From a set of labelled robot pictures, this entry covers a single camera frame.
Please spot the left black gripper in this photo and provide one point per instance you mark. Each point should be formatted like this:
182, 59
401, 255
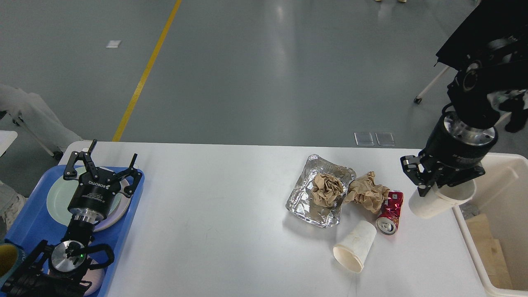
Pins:
93, 196

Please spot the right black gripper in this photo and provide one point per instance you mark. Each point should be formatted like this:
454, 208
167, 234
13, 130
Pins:
452, 156

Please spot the white paper cup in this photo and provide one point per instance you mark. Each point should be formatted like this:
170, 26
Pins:
353, 250
439, 200

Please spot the light green plate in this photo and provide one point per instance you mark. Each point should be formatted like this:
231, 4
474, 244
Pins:
58, 199

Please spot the brown paper bag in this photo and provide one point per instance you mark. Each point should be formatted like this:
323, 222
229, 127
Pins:
500, 277
487, 246

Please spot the aluminium foil tray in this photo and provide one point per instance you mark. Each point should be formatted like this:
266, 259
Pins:
300, 201

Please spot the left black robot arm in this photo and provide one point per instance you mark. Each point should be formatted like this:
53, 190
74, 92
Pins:
70, 234

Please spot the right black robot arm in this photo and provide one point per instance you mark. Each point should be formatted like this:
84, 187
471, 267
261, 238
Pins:
489, 83

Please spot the red foil wrapper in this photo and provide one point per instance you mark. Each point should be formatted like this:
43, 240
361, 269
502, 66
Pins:
388, 220

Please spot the white rolling chair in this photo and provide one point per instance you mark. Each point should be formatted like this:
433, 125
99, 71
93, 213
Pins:
419, 97

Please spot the white plastic bin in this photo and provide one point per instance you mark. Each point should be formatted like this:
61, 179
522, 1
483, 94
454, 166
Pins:
501, 194

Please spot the crumpled brown paper ball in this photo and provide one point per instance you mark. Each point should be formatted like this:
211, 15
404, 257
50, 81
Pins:
365, 192

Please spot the blue plastic tray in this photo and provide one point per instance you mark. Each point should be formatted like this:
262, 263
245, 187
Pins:
35, 224

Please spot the person in grey trousers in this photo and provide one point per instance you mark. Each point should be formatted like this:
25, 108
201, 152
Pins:
16, 99

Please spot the crumpled brown paper in tray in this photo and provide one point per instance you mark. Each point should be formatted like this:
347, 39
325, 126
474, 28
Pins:
326, 188

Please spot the lying white paper cup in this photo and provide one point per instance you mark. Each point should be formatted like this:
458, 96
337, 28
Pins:
353, 250

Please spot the blue yellow mug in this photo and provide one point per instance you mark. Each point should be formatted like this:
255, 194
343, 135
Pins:
11, 256

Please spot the black jacket on chair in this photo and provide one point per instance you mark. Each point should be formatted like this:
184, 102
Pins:
490, 20

